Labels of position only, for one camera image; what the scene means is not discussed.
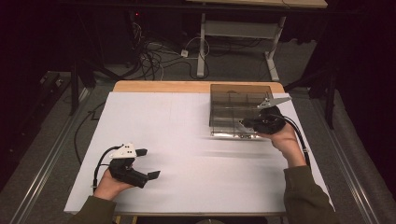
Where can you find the person's right hand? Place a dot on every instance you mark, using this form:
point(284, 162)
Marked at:
point(285, 141)

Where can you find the white table sheet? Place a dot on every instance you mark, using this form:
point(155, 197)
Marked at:
point(186, 161)

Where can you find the aluminium floor rail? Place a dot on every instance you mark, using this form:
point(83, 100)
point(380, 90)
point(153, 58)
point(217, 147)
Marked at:
point(46, 165)
point(347, 165)

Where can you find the smoky transparent drawer cabinet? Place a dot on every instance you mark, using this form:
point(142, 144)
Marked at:
point(224, 99)

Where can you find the white-framed desk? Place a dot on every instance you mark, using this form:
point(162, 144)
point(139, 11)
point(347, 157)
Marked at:
point(239, 29)

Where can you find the white power adapter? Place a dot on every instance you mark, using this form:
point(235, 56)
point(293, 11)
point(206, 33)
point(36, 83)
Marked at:
point(184, 53)

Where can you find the person's left hand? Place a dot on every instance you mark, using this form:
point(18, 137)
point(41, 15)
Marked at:
point(109, 188)

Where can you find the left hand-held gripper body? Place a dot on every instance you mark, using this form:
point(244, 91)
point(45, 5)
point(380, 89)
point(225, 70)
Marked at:
point(124, 172)

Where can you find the black metal stand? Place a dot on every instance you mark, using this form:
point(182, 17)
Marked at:
point(74, 93)
point(330, 105)

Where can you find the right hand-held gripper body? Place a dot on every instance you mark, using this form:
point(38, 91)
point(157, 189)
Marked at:
point(269, 123)

